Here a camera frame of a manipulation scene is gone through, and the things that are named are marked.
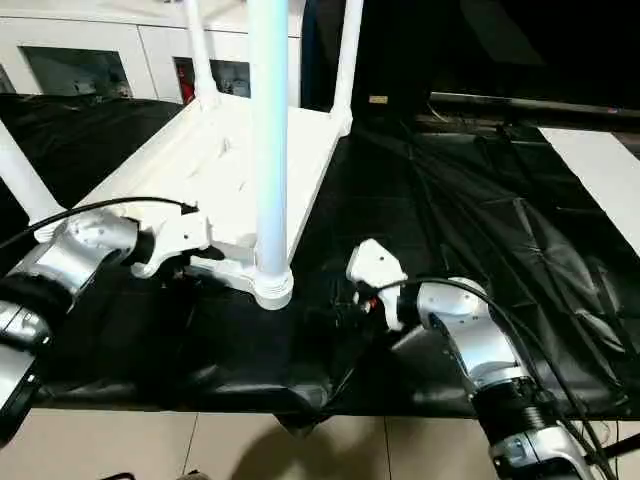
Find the black left wrist camera cable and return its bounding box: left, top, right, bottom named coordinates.
left=0, top=197, right=200, bottom=251

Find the white glass-door cabinet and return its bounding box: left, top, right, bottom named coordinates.
left=0, top=0, right=306, bottom=109

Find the white plastic table top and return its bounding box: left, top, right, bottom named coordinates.
left=47, top=97, right=355, bottom=315

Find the black glossy mat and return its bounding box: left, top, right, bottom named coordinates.
left=0, top=92, right=640, bottom=431

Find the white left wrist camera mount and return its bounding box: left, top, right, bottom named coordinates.
left=130, top=207, right=212, bottom=280

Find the long black metal rail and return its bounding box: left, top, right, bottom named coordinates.
left=429, top=91, right=640, bottom=120

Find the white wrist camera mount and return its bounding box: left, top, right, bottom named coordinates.
left=345, top=238, right=410, bottom=334
left=130, top=207, right=212, bottom=280

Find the flat white board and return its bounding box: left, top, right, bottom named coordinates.
left=539, top=125, right=640, bottom=251

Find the white plastic table leg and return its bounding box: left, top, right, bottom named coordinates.
left=328, top=0, right=365, bottom=139
left=248, top=0, right=295, bottom=304
left=0, top=119, right=62, bottom=237
left=183, top=0, right=222, bottom=112

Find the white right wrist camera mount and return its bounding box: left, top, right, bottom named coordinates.
left=345, top=238, right=410, bottom=334

